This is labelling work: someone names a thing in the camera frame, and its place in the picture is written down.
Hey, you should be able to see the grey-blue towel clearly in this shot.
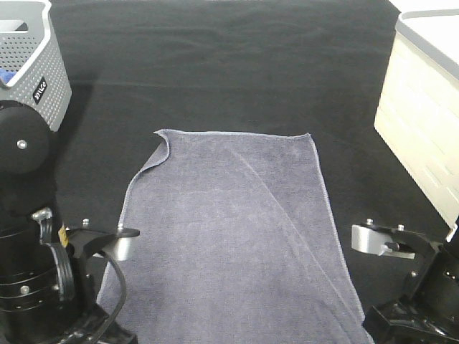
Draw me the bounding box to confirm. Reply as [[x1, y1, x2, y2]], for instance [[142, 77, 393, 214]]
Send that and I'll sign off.
[[118, 129, 371, 343]]

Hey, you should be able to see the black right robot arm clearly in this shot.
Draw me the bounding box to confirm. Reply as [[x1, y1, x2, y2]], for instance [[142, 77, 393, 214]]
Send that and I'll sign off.
[[351, 220, 458, 343]]

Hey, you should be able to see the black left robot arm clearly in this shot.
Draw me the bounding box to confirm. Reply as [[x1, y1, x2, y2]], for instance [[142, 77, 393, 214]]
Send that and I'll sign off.
[[1, 100, 138, 343]]

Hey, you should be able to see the black table cloth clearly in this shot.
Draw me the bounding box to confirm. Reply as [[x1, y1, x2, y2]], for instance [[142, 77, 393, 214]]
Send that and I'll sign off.
[[0, 0, 459, 344]]

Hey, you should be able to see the white storage box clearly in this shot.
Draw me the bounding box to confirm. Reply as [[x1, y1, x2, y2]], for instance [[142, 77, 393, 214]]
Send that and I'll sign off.
[[374, 1, 458, 241]]

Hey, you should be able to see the grey perforated laundry basket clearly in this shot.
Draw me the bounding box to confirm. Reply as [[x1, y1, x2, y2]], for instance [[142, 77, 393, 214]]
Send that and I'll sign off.
[[1, 1, 72, 132]]

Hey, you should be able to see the blue cloth in basket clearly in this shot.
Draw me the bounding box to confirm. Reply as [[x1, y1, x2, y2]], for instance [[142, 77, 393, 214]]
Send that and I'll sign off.
[[0, 68, 16, 85]]

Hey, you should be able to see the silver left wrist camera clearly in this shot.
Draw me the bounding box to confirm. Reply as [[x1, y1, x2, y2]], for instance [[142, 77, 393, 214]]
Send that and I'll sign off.
[[59, 219, 141, 262]]

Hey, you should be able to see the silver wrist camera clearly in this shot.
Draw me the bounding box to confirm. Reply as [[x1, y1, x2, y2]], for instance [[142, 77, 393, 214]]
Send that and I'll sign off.
[[350, 218, 445, 261], [59, 219, 141, 262]]

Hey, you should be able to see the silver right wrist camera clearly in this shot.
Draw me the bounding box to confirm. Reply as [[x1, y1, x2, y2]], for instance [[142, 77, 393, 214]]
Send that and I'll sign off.
[[350, 218, 445, 261]]

